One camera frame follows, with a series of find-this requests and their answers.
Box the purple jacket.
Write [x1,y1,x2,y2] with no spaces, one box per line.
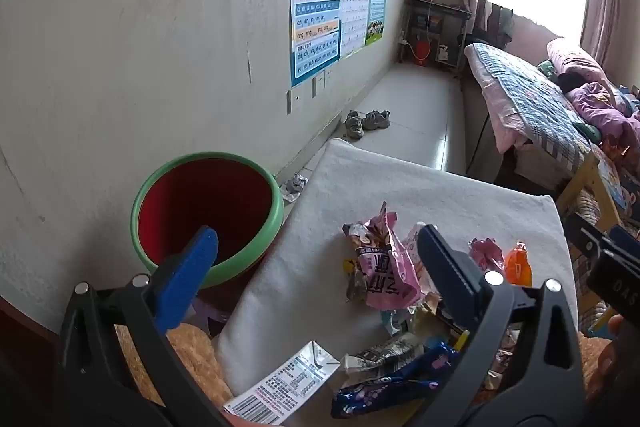
[565,82,640,144]

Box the blue plaid quilt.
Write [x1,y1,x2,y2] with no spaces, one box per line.
[472,43,594,158]

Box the person's right hand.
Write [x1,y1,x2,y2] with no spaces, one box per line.
[606,313,628,343]

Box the pink pillow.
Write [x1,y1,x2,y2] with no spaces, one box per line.
[546,38,616,92]

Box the wooden frame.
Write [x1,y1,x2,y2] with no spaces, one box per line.
[555,151,632,308]

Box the red bin with green rim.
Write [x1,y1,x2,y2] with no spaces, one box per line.
[131,152,285,293]

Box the blue white wall poster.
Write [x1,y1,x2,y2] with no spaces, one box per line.
[290,0,347,88]

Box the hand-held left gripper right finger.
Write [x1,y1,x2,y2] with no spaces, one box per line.
[416,223,586,427]

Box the orange plush cushion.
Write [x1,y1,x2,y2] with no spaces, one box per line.
[114,322,618,410]

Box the white towel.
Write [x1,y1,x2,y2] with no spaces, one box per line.
[212,139,581,427]

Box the white barcode label wrapper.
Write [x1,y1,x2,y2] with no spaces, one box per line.
[223,341,341,425]

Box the metal shelf rack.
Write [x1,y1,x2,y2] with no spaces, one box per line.
[397,0,472,78]

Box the crumpled silver wrapper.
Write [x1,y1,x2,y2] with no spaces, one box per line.
[280,173,308,202]

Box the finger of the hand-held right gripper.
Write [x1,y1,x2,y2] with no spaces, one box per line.
[606,224,640,254]
[566,213,616,269]

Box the white chart wall poster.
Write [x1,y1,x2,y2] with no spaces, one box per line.
[340,0,375,60]

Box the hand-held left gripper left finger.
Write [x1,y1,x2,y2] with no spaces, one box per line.
[55,226,221,427]

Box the white pink wrapper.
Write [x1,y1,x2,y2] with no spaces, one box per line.
[400,223,441,295]

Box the pink noodle snack bag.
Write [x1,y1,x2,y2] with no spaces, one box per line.
[342,202,426,311]

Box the dark blue wrapper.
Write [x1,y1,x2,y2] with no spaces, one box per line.
[331,342,461,419]

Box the small pink foil wrapper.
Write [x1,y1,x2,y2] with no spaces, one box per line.
[469,237,505,272]

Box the red bucket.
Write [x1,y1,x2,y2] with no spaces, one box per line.
[411,38,432,66]

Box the brown plaid cushion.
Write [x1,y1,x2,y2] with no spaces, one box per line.
[570,192,613,233]

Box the dark clothing pile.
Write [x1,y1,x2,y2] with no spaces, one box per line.
[472,0,516,45]

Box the orange packet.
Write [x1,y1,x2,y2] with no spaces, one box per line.
[504,242,530,285]

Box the black white foil wrapper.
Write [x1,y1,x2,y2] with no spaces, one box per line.
[342,338,426,375]

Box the cartoon picture book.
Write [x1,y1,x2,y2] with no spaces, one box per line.
[597,147,640,212]

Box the pink bed sheet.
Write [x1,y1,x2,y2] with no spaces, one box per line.
[465,44,526,152]

